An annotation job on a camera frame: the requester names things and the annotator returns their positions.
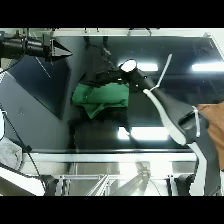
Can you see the silver frame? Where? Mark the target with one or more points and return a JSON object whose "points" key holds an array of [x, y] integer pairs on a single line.
{"points": [[100, 158]]}

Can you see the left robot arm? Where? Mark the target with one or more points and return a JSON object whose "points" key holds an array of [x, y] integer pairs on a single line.
{"points": [[20, 46]]}

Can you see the grey garment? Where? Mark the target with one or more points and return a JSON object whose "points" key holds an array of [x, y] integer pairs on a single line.
{"points": [[9, 153]]}

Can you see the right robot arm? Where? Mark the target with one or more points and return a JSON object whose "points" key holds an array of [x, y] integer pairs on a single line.
{"points": [[173, 110]]}

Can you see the green T-shirt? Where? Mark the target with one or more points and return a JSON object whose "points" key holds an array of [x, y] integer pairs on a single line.
{"points": [[103, 96]]}

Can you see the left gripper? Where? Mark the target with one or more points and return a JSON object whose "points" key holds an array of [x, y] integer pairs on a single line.
{"points": [[48, 47]]}

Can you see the brown garment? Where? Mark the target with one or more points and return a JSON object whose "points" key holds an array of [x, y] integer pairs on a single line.
{"points": [[215, 123]]}

